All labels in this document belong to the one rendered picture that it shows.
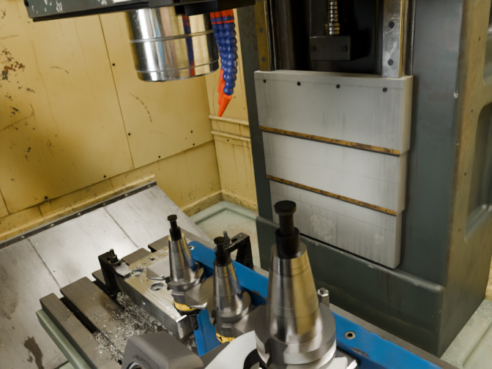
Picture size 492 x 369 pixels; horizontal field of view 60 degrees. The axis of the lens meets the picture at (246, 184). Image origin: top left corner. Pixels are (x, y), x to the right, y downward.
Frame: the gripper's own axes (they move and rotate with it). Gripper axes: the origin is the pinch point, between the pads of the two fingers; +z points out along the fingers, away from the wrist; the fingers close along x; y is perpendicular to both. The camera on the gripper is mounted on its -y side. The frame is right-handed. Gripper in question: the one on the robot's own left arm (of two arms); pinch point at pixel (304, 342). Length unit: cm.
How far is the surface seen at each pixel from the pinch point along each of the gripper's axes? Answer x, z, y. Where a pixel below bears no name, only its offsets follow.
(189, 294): -28.5, 6.4, 14.1
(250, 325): -16.6, 7.7, 14.0
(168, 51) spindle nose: -46, 22, -18
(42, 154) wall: -152, 26, 23
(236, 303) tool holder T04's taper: -19.7, 8.2, 12.2
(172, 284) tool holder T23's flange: -31.7, 5.6, 13.2
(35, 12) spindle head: -60, 7, -27
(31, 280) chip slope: -134, 3, 60
